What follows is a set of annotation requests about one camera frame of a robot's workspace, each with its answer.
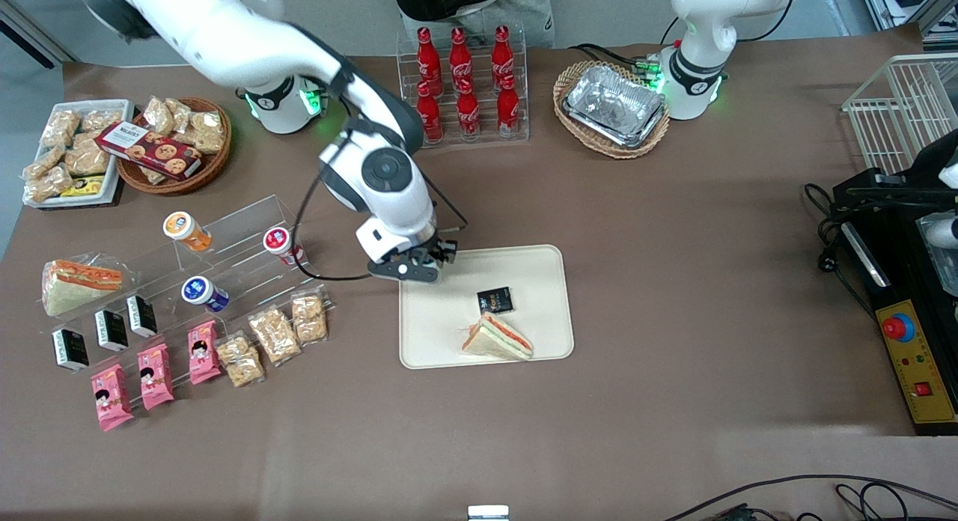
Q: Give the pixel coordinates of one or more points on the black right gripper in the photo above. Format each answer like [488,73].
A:
[436,249]

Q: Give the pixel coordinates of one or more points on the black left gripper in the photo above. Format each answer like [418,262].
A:
[926,168]

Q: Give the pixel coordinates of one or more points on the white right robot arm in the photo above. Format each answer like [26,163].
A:
[224,34]

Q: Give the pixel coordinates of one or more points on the beige serving tray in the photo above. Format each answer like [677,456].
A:
[441,319]

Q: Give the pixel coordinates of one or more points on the red gum bottle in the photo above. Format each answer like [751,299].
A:
[281,244]

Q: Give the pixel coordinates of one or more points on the blue gum bottle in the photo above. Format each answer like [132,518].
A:
[202,293]

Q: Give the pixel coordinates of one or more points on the orange gum bottle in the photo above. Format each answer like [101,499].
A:
[187,230]

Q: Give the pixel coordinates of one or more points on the white plastic snack tray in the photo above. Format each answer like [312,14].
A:
[123,113]

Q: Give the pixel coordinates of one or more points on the black snack pack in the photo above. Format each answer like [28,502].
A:
[141,317]
[111,331]
[495,300]
[70,349]

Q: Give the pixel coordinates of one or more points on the wrapped triangle sandwich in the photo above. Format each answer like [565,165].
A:
[75,289]
[498,340]

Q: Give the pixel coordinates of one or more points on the clear acrylic bottle rack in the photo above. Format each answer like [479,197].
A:
[464,143]

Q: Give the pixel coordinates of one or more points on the red cola bottle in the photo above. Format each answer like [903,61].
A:
[431,120]
[468,115]
[501,57]
[459,61]
[508,111]
[428,61]

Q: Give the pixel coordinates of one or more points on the clear bag of crackers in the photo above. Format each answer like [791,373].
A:
[49,182]
[43,162]
[159,115]
[88,160]
[60,128]
[101,120]
[309,317]
[274,335]
[208,133]
[241,360]
[181,113]

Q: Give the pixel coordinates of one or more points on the black and yellow control box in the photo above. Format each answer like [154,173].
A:
[917,371]

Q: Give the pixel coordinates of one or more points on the clear acrylic stepped display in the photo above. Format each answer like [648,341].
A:
[239,229]

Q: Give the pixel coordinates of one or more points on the wicker basket with foil trays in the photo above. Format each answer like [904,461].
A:
[576,75]

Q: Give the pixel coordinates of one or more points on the stack of foil trays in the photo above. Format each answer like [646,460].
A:
[614,105]

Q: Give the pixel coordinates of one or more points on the wicker basket with snacks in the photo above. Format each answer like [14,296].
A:
[213,165]

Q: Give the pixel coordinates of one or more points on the person in dark clothes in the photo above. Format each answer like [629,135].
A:
[479,4]

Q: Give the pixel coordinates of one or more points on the pink snack packet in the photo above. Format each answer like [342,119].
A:
[111,397]
[155,376]
[203,352]

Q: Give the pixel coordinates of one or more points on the small white device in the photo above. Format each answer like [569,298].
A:
[488,513]

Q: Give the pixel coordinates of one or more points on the dark red cookie box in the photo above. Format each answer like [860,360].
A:
[150,150]

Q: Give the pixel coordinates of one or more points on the yellow snack packet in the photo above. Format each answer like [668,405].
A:
[82,186]

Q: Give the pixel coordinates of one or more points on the aluminium frame equipment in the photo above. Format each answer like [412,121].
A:
[909,1]

